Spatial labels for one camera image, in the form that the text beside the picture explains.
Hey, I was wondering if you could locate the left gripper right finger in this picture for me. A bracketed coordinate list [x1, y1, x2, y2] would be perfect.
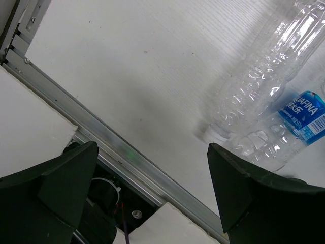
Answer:
[207, 143, 324, 243]

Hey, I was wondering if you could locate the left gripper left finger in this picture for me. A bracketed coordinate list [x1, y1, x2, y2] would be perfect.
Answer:
[1, 141, 99, 243]

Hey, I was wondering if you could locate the clear unlabelled plastic bottle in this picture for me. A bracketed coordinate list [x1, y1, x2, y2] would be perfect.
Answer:
[203, 1, 324, 144]

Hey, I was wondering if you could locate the blue label water bottle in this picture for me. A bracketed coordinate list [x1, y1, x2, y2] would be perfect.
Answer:
[223, 77, 324, 172]

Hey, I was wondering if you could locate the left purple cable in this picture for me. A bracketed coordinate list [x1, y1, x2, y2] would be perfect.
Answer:
[123, 220, 131, 244]

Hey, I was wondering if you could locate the front aluminium rail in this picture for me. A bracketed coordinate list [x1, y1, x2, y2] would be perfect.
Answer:
[0, 33, 229, 244]

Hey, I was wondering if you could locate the aluminium rail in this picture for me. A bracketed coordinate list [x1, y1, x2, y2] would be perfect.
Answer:
[1, 0, 51, 63]
[0, 33, 229, 244]

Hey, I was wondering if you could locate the left aluminium rail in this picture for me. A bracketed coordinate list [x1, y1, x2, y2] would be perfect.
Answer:
[1, 0, 51, 63]

